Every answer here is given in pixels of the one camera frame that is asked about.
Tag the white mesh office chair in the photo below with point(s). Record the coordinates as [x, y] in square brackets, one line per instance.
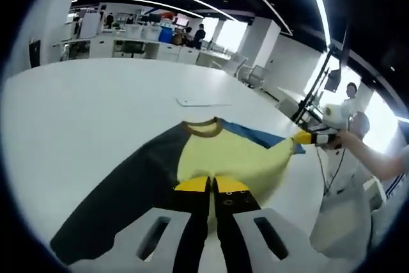
[238, 65]
[255, 74]

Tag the wall display screen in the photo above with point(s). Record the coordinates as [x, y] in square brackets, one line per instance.
[181, 20]

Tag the white mesh chair back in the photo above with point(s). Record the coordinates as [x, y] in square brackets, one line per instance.
[342, 222]

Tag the brown bag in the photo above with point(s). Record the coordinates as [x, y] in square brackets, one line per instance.
[177, 39]

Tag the small black monitor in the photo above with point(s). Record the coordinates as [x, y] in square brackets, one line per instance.
[332, 81]

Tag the white table socket panel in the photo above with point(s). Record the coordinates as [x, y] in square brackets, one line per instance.
[191, 102]

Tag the yellow blue grey garment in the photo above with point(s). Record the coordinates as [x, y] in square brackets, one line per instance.
[204, 154]

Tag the long white workbench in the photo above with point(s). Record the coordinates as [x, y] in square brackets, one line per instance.
[166, 50]

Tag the black office chair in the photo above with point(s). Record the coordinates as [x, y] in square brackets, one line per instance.
[132, 49]

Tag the white square pillar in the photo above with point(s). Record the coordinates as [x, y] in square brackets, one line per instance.
[265, 43]
[51, 30]

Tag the black square panel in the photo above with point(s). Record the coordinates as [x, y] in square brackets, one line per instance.
[34, 54]

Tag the white side desk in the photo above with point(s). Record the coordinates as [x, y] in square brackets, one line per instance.
[289, 97]

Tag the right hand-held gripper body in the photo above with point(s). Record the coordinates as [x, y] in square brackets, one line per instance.
[335, 116]

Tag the white rolling cabinet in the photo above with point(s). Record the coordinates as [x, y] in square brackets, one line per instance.
[90, 27]

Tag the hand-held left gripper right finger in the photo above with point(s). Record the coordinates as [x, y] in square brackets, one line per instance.
[233, 231]

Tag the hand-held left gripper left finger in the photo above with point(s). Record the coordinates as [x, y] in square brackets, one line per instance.
[188, 231]

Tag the blue plastic bin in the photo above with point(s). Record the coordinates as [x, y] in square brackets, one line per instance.
[166, 34]

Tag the person's own body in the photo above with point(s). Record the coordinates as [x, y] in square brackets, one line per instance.
[345, 170]

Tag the black tripod stand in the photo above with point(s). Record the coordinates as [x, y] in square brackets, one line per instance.
[316, 82]

